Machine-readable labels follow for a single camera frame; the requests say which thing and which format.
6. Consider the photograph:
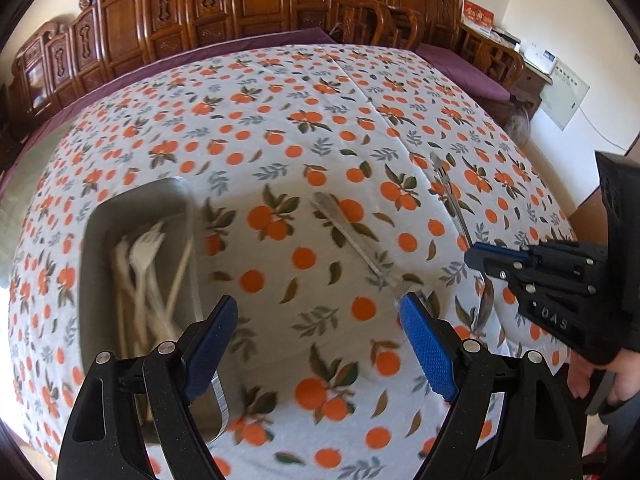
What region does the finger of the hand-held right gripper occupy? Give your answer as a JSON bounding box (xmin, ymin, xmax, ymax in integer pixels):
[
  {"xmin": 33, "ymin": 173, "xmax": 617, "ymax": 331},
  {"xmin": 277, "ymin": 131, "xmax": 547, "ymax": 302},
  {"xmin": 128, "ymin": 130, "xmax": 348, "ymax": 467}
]
[
  {"xmin": 472, "ymin": 242, "xmax": 608, "ymax": 281},
  {"xmin": 465, "ymin": 251, "xmax": 598, "ymax": 302}
]

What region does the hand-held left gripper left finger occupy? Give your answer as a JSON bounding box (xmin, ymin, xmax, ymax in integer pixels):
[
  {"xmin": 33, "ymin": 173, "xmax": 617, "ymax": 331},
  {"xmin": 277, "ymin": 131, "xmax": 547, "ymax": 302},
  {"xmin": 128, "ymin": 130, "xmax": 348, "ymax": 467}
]
[{"xmin": 56, "ymin": 295, "xmax": 239, "ymax": 480}]

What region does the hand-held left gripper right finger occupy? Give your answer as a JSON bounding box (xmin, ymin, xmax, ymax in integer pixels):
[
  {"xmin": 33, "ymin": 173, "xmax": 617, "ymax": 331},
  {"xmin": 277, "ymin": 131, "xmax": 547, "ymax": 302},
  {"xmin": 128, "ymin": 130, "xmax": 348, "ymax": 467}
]
[{"xmin": 399, "ymin": 292, "xmax": 583, "ymax": 480}]

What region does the light wooden chopstick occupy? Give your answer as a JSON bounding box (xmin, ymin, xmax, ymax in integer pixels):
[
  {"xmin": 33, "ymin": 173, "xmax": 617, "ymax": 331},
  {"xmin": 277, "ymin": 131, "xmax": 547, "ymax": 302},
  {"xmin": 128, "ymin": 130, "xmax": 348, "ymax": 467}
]
[
  {"xmin": 165, "ymin": 237, "xmax": 196, "ymax": 313},
  {"xmin": 116, "ymin": 280, "xmax": 130, "ymax": 361}
]

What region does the white plastic fork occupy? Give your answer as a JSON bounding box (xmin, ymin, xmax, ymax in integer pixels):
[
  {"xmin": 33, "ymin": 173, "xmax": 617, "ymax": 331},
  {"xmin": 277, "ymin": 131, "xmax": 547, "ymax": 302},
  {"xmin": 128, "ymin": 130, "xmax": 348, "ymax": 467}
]
[{"xmin": 129, "ymin": 220, "xmax": 173, "ymax": 341}]

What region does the rectangular metal tray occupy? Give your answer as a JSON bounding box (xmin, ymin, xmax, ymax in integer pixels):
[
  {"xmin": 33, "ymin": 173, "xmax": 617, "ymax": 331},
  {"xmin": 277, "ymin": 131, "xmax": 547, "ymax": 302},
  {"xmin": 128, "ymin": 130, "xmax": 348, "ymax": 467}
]
[{"xmin": 79, "ymin": 176, "xmax": 231, "ymax": 448}]

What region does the person's right forearm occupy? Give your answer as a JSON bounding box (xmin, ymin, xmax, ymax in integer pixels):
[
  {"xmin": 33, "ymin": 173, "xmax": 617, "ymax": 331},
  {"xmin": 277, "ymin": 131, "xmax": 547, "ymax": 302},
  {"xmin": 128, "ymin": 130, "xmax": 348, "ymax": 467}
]
[{"xmin": 597, "ymin": 385, "xmax": 640, "ymax": 466}]

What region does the person's right hand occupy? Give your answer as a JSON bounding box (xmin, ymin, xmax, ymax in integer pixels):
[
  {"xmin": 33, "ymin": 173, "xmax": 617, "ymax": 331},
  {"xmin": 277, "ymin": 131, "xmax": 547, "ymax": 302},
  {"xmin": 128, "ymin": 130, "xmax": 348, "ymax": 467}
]
[{"xmin": 570, "ymin": 351, "xmax": 640, "ymax": 402}]

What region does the grey furry thing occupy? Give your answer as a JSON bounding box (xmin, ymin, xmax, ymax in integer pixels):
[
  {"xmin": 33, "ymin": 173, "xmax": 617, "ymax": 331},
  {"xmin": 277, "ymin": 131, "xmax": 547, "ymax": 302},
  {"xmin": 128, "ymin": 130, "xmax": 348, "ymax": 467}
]
[{"xmin": 502, "ymin": 97, "xmax": 533, "ymax": 148}]

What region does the grey electrical panel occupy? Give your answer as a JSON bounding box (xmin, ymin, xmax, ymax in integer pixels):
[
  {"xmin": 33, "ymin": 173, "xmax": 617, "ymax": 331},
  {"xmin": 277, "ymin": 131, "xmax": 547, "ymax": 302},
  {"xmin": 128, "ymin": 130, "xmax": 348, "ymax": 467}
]
[{"xmin": 542, "ymin": 72, "xmax": 591, "ymax": 131}]

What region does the wooden side table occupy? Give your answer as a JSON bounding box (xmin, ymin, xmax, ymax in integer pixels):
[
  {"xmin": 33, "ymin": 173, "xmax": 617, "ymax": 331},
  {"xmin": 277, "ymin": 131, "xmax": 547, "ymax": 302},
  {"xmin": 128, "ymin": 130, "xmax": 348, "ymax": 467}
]
[{"xmin": 510, "ymin": 55, "xmax": 551, "ymax": 116}]

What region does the short purple seat cushion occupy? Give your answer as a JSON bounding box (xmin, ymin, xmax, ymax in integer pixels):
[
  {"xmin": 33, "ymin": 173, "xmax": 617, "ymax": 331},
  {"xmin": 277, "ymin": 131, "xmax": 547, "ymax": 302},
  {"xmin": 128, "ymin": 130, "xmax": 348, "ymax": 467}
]
[{"xmin": 415, "ymin": 42, "xmax": 511, "ymax": 103}]

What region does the orange print tablecloth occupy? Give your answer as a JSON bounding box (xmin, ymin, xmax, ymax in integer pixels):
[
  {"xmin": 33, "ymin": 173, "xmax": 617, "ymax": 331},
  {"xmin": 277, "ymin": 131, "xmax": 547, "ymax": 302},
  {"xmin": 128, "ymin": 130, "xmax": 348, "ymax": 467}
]
[{"xmin": 7, "ymin": 42, "xmax": 578, "ymax": 480}]

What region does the wooden chair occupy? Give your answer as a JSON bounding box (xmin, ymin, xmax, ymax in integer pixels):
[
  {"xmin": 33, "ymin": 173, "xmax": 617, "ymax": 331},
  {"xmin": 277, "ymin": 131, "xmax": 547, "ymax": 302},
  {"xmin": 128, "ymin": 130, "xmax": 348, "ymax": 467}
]
[
  {"xmin": 330, "ymin": 0, "xmax": 391, "ymax": 48},
  {"xmin": 385, "ymin": 5, "xmax": 426, "ymax": 51}
]

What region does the dark wooden furniture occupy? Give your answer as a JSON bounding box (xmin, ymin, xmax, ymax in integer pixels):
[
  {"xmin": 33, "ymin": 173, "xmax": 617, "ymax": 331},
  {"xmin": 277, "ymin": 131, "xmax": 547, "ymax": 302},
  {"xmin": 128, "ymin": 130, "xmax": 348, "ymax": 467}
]
[{"xmin": 0, "ymin": 82, "xmax": 21, "ymax": 176}]

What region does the long purple seat cushion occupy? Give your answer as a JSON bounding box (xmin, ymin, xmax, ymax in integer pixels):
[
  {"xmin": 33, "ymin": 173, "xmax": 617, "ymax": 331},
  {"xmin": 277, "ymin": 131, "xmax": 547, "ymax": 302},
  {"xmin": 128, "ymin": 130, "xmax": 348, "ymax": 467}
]
[{"xmin": 0, "ymin": 27, "xmax": 341, "ymax": 196}]

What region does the white wall cable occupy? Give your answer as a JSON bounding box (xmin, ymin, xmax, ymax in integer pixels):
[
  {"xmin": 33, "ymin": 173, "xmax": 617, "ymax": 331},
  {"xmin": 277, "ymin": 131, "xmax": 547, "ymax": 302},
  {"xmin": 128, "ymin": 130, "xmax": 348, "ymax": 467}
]
[{"xmin": 580, "ymin": 107, "xmax": 628, "ymax": 153}]

